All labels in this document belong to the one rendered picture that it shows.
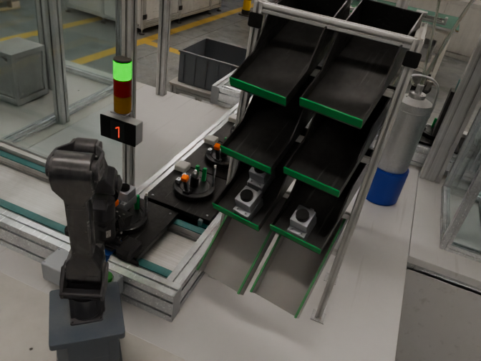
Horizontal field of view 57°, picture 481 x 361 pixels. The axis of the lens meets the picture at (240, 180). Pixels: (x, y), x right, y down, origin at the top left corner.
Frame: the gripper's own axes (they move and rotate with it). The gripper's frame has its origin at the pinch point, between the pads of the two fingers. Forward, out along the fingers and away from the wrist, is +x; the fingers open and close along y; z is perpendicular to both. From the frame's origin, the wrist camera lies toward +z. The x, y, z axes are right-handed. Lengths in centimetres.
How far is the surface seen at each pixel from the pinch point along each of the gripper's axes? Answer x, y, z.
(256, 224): -14.6, -33.3, 13.6
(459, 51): 89, -135, 745
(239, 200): -20.3, -28.5, 12.4
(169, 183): 7.7, 7.2, 46.2
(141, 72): 103, 204, 338
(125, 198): -2.1, 7.0, 19.5
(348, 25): -61, -41, 24
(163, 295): 9.9, -15.4, 3.5
